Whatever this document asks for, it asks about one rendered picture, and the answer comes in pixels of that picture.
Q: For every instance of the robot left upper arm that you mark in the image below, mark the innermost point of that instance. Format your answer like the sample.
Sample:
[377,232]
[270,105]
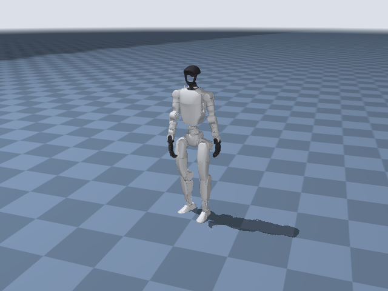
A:
[208,97]

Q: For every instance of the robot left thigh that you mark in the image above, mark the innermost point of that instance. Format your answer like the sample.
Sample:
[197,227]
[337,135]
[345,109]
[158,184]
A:
[203,158]

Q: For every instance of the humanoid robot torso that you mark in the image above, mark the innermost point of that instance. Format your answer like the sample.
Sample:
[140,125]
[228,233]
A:
[193,111]

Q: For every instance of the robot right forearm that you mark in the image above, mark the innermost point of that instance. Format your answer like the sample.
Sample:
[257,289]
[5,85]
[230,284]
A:
[172,128]

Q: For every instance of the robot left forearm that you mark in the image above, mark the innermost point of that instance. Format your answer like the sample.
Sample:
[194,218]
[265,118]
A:
[215,131]

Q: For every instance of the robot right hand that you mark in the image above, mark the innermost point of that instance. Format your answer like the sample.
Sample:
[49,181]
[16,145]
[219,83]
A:
[171,146]

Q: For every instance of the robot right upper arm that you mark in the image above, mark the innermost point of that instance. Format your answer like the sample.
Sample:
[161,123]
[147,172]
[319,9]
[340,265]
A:
[176,105]

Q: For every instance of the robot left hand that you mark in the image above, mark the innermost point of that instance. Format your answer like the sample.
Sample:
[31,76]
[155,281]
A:
[217,148]

